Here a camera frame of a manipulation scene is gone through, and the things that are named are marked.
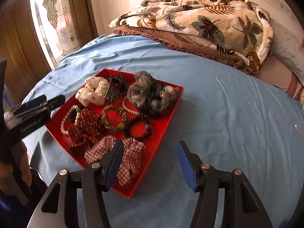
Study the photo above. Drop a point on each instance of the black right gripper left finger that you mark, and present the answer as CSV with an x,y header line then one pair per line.
x,y
99,178

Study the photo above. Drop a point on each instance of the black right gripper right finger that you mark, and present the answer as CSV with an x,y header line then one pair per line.
x,y
203,179

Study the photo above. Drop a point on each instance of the red plaid scrunchie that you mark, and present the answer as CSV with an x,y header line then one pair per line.
x,y
131,161

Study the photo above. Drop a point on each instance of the red polka dot scrunchie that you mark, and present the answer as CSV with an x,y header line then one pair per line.
x,y
86,132

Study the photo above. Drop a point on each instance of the white floral scrunchie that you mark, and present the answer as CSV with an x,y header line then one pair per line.
x,y
93,92

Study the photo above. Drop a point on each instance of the black hair claw clip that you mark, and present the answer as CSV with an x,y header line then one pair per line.
x,y
118,88

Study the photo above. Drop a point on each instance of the grey sheer scrunchie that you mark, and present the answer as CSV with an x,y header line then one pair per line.
x,y
149,96

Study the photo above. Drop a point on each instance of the blue bed sheet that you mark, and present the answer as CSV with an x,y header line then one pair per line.
x,y
231,120

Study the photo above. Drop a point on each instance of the red shallow tray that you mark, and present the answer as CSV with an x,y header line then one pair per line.
x,y
152,143

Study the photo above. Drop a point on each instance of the small metal pin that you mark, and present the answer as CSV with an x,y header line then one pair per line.
x,y
297,131

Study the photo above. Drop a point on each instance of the stained glass wooden door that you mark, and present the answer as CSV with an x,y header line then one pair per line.
x,y
36,35

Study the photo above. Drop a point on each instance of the pink striped bed cover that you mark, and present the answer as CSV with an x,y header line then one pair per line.
x,y
276,73

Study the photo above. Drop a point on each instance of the brown ruffled blanket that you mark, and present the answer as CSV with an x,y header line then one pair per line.
x,y
250,65

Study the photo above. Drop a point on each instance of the grey pillow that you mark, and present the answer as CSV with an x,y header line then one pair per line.
x,y
287,48

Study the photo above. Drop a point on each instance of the floral leaf print blanket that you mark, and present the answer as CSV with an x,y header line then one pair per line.
x,y
240,27

